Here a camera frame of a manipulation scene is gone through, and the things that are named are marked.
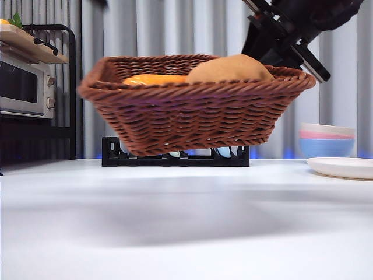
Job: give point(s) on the brown wicker basket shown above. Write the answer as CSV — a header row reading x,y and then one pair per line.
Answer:
x,y
189,122

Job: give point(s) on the cream toaster oven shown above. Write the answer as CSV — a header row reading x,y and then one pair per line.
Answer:
x,y
17,87

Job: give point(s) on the pale green plate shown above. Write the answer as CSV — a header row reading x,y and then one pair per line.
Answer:
x,y
175,154

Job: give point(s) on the black dish rack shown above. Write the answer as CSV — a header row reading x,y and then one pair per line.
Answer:
x,y
204,161

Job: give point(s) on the black metal shelf frame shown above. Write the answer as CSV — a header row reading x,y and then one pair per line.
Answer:
x,y
72,87

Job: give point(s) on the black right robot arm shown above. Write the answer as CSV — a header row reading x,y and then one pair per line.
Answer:
x,y
335,11

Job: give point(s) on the yellow fruit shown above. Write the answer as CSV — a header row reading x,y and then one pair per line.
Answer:
x,y
3,22

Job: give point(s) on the grey pleated curtain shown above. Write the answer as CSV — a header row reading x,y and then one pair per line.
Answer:
x,y
145,29

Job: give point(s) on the green leaves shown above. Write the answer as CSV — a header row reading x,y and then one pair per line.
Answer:
x,y
16,20

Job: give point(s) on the white flat plate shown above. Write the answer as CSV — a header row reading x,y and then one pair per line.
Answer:
x,y
341,167

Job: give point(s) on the pink bowl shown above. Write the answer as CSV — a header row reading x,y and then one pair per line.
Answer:
x,y
320,135

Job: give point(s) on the orange-yellow corn cob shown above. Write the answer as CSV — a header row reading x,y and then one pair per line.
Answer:
x,y
154,79

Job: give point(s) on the pale blue plate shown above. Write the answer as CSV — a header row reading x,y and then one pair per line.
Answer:
x,y
224,152

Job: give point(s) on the tan potato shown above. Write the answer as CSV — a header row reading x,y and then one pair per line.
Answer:
x,y
230,70

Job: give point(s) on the blue bowl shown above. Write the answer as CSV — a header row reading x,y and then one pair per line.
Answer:
x,y
326,148

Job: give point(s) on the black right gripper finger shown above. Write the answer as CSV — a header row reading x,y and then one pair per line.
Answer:
x,y
252,41
277,56

